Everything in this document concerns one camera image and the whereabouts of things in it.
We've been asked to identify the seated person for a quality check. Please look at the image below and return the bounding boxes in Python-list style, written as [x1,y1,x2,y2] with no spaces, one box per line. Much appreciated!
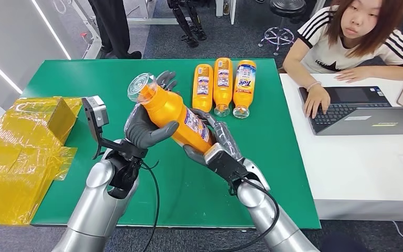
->
[282,0,403,119]

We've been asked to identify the yellow film wrapped cardboard box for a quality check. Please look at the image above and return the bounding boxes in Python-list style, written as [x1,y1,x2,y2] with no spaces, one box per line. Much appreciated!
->
[14,97,83,146]

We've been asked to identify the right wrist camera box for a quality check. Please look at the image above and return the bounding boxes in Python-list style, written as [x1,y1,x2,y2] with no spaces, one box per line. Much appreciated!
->
[204,143,249,185]

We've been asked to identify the green topped table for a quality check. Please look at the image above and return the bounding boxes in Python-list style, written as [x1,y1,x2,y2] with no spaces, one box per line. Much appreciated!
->
[20,58,322,230]

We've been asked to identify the black cable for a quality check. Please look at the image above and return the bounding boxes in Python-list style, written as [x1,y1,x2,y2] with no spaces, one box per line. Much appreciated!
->
[208,176,281,252]
[140,160,161,252]

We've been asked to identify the standing person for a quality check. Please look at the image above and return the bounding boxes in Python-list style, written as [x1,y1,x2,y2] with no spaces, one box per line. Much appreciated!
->
[88,0,142,60]

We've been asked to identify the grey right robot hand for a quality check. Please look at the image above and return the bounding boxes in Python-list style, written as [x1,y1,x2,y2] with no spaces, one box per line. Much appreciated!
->
[183,108,244,167]

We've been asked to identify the silver and black humanoid robot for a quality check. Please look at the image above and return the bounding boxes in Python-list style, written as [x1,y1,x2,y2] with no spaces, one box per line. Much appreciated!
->
[166,0,208,48]

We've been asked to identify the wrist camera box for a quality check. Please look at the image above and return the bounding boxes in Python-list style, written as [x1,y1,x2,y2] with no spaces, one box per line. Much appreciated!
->
[81,96,149,161]
[204,143,249,185]

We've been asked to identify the orange detergent bottle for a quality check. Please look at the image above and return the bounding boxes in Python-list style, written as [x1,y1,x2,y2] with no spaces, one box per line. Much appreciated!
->
[127,72,216,154]
[213,57,234,118]
[232,59,257,120]
[192,64,214,113]

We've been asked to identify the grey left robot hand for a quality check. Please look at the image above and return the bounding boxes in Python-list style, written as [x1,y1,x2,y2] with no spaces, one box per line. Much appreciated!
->
[124,70,180,150]

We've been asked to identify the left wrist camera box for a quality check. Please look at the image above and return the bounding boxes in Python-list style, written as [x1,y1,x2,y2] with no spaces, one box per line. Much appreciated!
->
[81,96,149,161]

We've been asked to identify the white table frame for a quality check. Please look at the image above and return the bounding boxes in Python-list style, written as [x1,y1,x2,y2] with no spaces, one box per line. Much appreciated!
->
[126,0,238,26]

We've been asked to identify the grey laptop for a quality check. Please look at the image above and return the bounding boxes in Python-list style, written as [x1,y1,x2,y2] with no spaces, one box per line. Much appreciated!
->
[298,86,403,137]

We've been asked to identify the black swivel stool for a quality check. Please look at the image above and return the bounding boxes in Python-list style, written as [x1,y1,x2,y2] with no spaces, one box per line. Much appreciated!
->
[258,0,307,56]

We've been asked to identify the white desk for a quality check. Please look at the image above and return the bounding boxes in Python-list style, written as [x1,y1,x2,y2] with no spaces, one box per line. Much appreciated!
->
[279,73,403,222]

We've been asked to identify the yellow film wrapped flat cartons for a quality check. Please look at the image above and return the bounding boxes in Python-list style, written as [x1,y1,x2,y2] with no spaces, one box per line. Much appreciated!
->
[0,137,79,226]

